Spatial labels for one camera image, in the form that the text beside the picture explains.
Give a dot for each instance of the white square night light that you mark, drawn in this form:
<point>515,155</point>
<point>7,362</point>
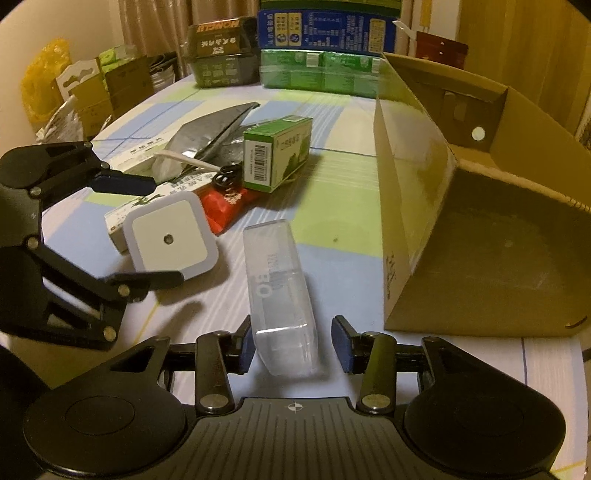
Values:
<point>171,234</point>

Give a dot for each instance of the brown cardboard box stack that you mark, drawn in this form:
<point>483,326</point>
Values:
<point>99,95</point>

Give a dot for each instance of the beige curtain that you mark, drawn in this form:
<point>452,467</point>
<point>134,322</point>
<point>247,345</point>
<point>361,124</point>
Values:
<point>157,29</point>

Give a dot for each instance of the clear plastic rectangular case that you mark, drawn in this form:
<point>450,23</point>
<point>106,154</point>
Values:
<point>283,323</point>

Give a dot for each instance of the green white small carton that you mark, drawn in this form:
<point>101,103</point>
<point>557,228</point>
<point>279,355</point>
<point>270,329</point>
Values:
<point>273,151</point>

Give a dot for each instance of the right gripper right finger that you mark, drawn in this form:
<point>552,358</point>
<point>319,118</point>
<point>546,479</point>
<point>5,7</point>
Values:
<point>372,356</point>

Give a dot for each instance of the white green medicine box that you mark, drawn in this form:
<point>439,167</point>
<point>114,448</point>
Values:
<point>194,181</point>

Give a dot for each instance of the yellow plastic bag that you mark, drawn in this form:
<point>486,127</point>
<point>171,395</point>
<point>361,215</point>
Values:
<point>40,94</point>

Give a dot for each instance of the dark red gift box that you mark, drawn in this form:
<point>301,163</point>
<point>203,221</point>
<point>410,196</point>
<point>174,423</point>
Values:
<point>441,50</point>

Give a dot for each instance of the blue printed carton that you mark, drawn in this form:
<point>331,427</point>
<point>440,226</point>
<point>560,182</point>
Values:
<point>338,31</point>

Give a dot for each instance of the silver foil pouch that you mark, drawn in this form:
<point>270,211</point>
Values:
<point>200,138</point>

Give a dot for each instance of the green drink pack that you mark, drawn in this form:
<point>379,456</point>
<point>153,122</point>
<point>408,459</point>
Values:
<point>322,71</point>

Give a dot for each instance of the wooden wardrobe door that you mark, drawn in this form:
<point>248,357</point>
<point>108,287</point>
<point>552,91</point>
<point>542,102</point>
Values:
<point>539,48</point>

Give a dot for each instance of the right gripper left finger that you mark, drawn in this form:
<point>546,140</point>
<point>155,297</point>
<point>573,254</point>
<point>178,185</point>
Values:
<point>218,354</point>

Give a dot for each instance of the red snack packet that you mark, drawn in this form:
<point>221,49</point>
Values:
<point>222,209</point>

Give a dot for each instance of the beige plastic spoon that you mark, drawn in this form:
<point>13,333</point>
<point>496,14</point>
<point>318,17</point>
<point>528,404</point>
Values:
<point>188,160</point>

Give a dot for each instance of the large open cardboard box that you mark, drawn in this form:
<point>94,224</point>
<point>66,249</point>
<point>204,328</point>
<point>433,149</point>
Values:
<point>485,204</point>

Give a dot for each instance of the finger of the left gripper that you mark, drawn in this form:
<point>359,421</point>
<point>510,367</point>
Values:
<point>115,182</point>
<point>133,287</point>

